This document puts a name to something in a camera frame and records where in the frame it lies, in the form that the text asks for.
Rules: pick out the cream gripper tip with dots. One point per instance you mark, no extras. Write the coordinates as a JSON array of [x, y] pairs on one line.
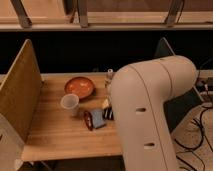
[[106, 104]]

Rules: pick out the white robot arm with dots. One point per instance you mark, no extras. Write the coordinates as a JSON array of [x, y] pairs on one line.
[[137, 94]]

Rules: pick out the small clear bottle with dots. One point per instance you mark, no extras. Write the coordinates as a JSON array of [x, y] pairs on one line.
[[109, 77]]

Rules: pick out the orange bowl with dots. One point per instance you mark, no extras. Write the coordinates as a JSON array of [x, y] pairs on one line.
[[83, 87]]

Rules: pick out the right dark side panel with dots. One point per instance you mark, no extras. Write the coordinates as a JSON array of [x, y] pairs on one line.
[[177, 108]]

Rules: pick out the left wooden side panel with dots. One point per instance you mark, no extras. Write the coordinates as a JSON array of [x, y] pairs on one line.
[[19, 91]]

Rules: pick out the wooden shelf with metal legs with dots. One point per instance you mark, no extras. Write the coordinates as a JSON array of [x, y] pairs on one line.
[[105, 15]]

